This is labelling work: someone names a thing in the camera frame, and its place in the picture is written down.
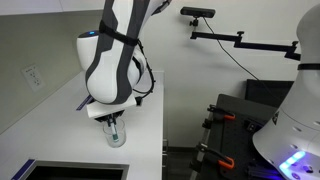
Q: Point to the blue tape strip far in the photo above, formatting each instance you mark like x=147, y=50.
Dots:
x=86, y=101

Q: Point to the black perforated work table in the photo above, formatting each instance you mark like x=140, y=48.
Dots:
x=233, y=138

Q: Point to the black monitor panel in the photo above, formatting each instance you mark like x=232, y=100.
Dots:
x=267, y=92

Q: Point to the black camera on mount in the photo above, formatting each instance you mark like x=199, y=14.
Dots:
x=198, y=12

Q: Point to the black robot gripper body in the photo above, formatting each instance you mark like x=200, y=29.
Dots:
x=109, y=116

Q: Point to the blue tape strip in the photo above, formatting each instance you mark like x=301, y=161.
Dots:
x=23, y=169
x=86, y=101

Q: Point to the upper orange black clamp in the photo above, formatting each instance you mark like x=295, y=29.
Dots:
x=221, y=114

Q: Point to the teal and white marker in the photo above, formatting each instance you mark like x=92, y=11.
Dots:
x=114, y=132

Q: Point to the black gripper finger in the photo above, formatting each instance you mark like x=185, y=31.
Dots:
x=109, y=122
x=114, y=119

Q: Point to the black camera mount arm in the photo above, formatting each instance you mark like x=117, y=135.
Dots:
x=289, y=50

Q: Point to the blue tape strip near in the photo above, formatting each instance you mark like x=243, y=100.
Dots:
x=23, y=169

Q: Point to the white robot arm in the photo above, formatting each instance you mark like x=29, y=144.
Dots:
x=113, y=61

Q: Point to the lower orange black clamp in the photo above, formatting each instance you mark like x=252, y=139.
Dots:
x=223, y=160

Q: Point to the white wall outlet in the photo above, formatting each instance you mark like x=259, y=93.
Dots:
x=33, y=77

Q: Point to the white upper cabinet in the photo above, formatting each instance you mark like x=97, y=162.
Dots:
x=19, y=7

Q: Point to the orange black clamp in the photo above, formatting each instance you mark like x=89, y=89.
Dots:
x=223, y=160
x=221, y=114

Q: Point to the clear drinking glass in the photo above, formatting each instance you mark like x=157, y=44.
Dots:
x=120, y=127

